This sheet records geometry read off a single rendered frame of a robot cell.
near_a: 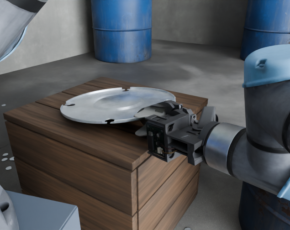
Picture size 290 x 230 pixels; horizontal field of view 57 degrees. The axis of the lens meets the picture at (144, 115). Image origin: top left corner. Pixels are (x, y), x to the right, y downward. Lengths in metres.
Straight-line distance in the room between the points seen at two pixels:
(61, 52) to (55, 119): 2.22
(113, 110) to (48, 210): 0.40
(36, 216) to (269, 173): 0.27
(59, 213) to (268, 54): 0.27
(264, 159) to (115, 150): 0.28
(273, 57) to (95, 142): 0.37
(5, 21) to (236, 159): 0.31
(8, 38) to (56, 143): 0.37
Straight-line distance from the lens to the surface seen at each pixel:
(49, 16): 2.77
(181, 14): 3.70
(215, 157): 0.41
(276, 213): 0.73
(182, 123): 0.47
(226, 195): 0.99
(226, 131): 0.41
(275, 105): 0.29
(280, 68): 0.30
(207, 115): 0.51
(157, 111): 0.54
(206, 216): 0.91
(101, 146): 0.55
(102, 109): 0.65
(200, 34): 3.61
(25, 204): 0.29
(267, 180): 0.38
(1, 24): 0.27
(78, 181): 0.63
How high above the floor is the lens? 0.63
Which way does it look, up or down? 25 degrees down
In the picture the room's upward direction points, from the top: straight up
